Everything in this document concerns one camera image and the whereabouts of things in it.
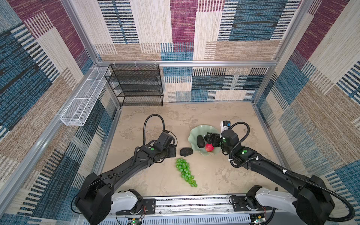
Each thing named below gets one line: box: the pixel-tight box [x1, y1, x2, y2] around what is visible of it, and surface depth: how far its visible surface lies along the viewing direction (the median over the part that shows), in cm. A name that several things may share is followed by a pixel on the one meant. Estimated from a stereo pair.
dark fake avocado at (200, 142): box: [196, 135, 206, 149], surface depth 96 cm
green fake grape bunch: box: [175, 157, 198, 188], surface depth 83 cm
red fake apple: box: [204, 142, 215, 152], surface depth 92 cm
